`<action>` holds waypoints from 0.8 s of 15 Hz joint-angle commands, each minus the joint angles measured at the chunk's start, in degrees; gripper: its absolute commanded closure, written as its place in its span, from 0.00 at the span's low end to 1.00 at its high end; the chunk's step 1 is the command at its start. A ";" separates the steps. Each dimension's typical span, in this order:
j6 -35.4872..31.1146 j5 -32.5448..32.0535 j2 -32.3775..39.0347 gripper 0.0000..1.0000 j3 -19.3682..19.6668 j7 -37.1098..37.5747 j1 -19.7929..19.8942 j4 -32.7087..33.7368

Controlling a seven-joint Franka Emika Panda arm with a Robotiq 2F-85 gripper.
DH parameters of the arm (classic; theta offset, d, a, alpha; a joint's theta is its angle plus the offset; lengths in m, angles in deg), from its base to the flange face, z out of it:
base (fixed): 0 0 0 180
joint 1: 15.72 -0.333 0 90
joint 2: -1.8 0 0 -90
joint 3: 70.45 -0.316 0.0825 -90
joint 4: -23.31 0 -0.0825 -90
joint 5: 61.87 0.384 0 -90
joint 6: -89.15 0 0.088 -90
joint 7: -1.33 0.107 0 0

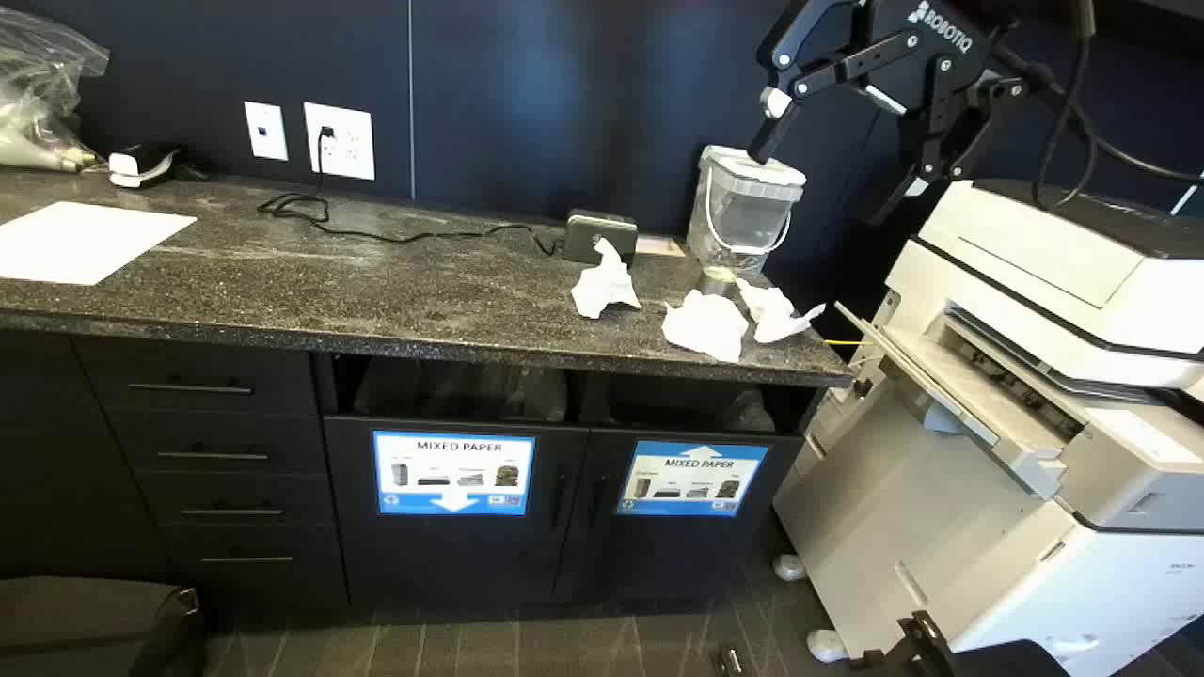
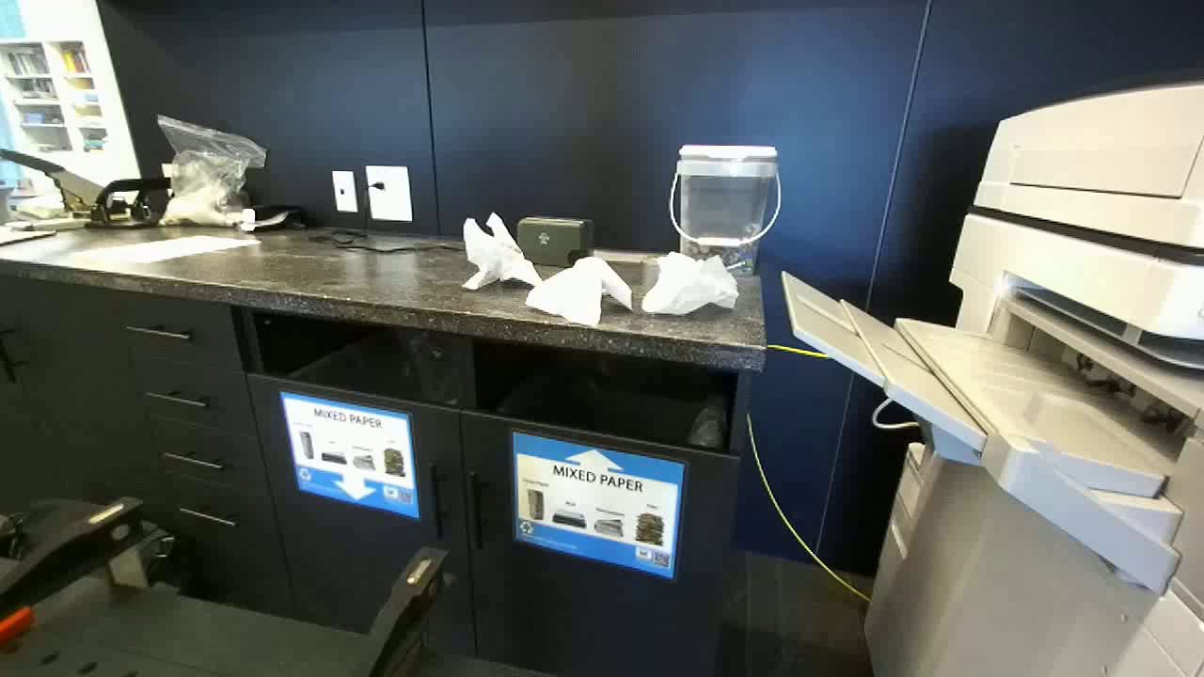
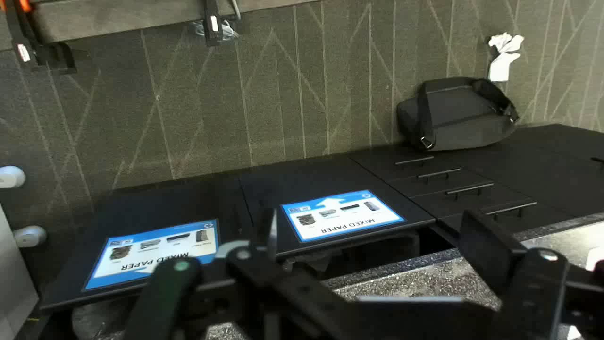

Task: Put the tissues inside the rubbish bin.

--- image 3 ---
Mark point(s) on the dark cabinet with drawers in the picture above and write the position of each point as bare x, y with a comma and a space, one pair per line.
378, 176

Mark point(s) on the blue mixed paper label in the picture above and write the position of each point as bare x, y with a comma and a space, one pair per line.
152, 254
340, 214

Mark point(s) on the small white crumpled scrap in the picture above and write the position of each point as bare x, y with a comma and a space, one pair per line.
503, 55

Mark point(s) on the grey mounting board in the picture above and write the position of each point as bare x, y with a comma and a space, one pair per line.
125, 16

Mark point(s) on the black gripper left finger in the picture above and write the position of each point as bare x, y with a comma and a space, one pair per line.
165, 299

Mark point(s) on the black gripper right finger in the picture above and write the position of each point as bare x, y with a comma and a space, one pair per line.
522, 284

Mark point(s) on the black bag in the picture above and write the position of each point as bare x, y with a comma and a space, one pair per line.
456, 114

